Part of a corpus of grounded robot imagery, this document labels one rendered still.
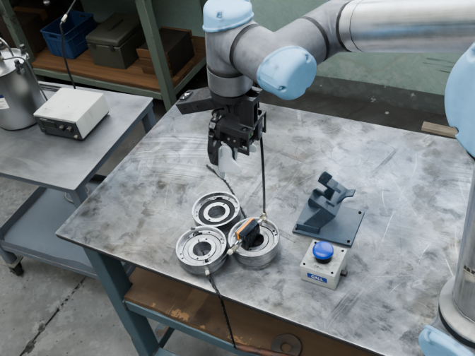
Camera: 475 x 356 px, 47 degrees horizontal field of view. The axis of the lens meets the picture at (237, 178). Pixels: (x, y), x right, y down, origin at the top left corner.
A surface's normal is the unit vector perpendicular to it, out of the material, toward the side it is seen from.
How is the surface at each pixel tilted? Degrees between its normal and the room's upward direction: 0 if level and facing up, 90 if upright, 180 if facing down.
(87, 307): 0
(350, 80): 89
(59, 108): 0
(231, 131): 90
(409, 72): 90
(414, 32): 85
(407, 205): 0
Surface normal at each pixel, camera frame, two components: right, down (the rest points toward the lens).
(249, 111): -0.47, 0.65
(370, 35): -0.78, 0.45
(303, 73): 0.66, 0.54
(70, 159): -0.14, -0.72
